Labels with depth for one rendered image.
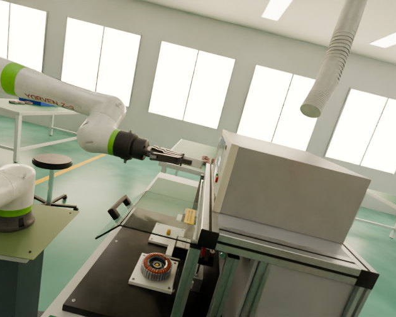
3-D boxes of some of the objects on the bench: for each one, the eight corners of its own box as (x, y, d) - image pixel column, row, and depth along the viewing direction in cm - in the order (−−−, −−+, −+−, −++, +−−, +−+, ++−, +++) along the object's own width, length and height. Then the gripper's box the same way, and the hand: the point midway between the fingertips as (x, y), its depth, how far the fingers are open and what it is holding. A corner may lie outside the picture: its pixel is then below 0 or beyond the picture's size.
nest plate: (127, 283, 75) (128, 280, 75) (141, 255, 89) (142, 252, 89) (171, 294, 75) (171, 291, 74) (177, 264, 89) (178, 261, 89)
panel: (223, 349, 62) (254, 258, 55) (217, 227, 126) (231, 178, 119) (227, 350, 62) (259, 258, 55) (219, 227, 126) (233, 178, 119)
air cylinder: (185, 289, 78) (188, 276, 77) (187, 273, 86) (190, 261, 85) (198, 292, 78) (202, 279, 77) (200, 277, 86) (203, 265, 84)
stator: (136, 277, 76) (137, 268, 76) (145, 256, 87) (147, 248, 87) (167, 285, 76) (170, 277, 76) (173, 263, 87) (175, 255, 86)
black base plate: (61, 310, 63) (62, 304, 63) (136, 211, 126) (136, 207, 125) (221, 351, 63) (223, 345, 63) (216, 231, 126) (217, 228, 125)
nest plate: (148, 241, 98) (148, 239, 98) (156, 224, 113) (156, 222, 113) (180, 250, 98) (181, 248, 98) (184, 232, 113) (185, 229, 113)
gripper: (139, 154, 83) (200, 170, 83) (126, 161, 71) (198, 180, 70) (143, 134, 82) (205, 150, 81) (130, 139, 69) (204, 158, 69)
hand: (192, 161), depth 76 cm, fingers closed
